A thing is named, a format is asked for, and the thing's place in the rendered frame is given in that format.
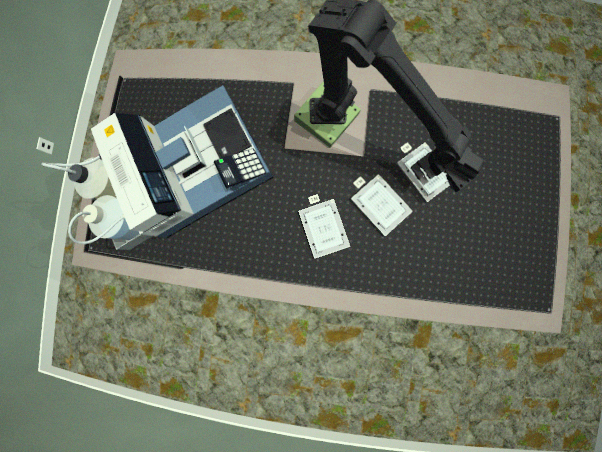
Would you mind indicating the white flexible hose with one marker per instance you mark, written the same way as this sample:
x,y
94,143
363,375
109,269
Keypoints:
x,y
90,241

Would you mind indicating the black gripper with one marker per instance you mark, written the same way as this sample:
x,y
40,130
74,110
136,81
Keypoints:
x,y
424,163

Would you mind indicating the white flexible tube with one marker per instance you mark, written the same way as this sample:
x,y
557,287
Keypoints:
x,y
61,166

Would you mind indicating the blue and white plate washer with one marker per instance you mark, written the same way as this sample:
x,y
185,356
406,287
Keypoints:
x,y
141,165

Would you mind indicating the white plastic bottle with dark cap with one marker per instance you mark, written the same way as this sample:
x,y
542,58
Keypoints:
x,y
91,181

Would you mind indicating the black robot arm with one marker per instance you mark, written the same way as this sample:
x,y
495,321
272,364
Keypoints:
x,y
356,23

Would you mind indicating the white microplate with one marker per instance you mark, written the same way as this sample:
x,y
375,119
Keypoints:
x,y
318,234
435,182
389,210

